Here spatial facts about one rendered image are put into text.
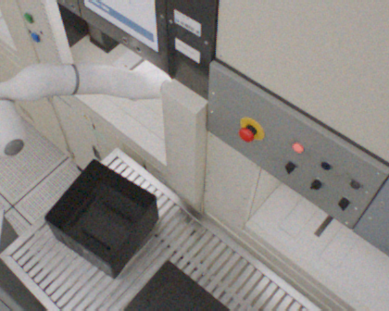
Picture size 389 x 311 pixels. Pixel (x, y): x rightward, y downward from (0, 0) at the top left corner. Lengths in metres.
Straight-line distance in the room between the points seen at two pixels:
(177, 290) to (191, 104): 0.63
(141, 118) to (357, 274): 0.91
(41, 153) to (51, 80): 1.63
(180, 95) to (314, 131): 0.38
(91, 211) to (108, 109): 0.40
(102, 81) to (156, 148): 0.49
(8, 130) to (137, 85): 0.38
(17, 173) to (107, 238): 1.23
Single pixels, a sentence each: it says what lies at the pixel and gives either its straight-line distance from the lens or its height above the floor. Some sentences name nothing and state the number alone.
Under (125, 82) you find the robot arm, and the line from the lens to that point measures 1.44.
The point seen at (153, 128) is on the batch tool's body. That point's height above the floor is 0.87.
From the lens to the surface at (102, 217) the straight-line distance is 1.84.
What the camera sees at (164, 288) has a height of 0.86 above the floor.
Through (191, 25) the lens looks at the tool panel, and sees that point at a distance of 1.14.
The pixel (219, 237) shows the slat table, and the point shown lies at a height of 0.76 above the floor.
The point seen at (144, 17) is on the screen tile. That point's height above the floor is 1.57.
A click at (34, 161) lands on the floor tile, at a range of 2.94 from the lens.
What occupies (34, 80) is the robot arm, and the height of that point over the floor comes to 1.44.
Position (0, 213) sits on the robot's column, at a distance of 1.96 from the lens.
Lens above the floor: 2.43
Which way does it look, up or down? 55 degrees down
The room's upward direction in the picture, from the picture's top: 9 degrees counter-clockwise
